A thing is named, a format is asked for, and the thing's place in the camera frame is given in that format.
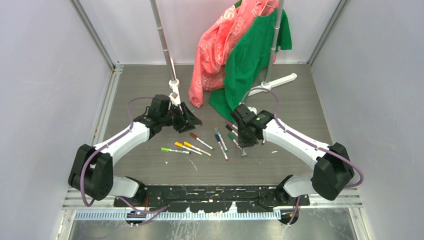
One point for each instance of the clear capped green marker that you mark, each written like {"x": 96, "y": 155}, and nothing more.
{"x": 221, "y": 139}

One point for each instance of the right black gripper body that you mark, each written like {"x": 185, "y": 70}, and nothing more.
{"x": 242, "y": 133}

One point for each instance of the dark green capped marker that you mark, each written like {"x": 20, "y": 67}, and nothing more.
{"x": 244, "y": 152}

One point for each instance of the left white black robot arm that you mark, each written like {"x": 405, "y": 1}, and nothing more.
{"x": 92, "y": 172}

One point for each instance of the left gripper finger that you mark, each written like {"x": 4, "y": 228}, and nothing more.
{"x": 189, "y": 117}
{"x": 183, "y": 127}

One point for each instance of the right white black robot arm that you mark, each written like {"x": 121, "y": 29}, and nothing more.
{"x": 330, "y": 164}

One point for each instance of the right clothes rack pole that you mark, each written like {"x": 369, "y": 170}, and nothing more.
{"x": 281, "y": 41}

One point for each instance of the pink patterned garment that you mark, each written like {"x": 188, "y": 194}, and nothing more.
{"x": 215, "y": 45}

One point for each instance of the light green capped marker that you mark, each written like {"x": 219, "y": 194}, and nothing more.
{"x": 164, "y": 149}

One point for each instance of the orange capped marker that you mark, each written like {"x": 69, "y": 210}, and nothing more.
{"x": 188, "y": 148}

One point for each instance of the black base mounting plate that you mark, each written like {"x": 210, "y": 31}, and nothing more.
{"x": 213, "y": 198}

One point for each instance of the yellow capped marker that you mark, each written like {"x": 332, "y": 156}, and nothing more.
{"x": 187, "y": 144}

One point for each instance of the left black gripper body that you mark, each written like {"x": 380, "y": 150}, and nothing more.
{"x": 171, "y": 118}

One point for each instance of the clothes rack pole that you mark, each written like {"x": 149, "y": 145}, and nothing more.
{"x": 173, "y": 82}
{"x": 281, "y": 41}

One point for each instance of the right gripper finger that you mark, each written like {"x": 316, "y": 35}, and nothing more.
{"x": 242, "y": 142}
{"x": 252, "y": 142}

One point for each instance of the green t-shirt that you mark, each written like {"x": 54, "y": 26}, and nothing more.
{"x": 248, "y": 58}

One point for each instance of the blue capped marker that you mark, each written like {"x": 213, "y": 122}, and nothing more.
{"x": 221, "y": 147}

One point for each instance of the brown capped marker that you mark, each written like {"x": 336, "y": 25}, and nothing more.
{"x": 201, "y": 141}

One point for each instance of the left clothes rack pole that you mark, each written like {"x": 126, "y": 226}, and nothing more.
{"x": 173, "y": 82}

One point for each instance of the perforated metal rail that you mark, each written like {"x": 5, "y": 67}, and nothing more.
{"x": 127, "y": 214}

